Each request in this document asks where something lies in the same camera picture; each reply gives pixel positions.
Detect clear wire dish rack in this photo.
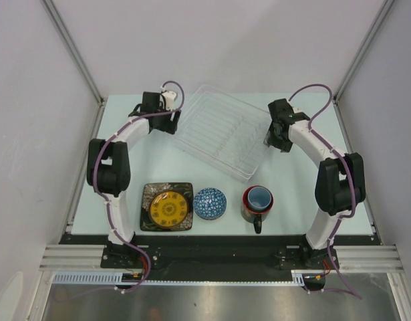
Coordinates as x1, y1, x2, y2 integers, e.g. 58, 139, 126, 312
174, 84, 271, 181

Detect blue triangle pattern bowl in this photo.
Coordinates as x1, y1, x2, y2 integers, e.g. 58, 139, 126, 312
193, 187, 227, 221

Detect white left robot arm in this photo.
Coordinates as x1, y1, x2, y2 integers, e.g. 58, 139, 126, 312
86, 110, 181, 268

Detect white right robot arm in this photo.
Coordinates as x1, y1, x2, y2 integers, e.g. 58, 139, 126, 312
264, 99, 366, 268

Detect black floral square plate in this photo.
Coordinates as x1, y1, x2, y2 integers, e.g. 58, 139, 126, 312
140, 183, 194, 233

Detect yellow round plate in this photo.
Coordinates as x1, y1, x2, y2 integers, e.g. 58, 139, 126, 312
149, 191, 188, 229

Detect black floral mug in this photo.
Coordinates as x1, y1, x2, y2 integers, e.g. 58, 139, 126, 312
241, 185, 274, 234

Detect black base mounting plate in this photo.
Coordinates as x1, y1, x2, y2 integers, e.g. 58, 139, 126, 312
59, 235, 377, 282

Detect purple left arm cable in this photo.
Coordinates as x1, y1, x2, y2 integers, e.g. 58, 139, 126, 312
93, 80, 186, 295

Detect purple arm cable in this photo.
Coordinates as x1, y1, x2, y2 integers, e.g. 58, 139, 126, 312
93, 80, 186, 295
288, 83, 363, 300

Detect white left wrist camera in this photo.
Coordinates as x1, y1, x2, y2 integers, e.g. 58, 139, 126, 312
160, 87, 178, 111

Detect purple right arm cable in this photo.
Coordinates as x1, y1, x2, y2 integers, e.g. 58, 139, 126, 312
288, 83, 363, 300

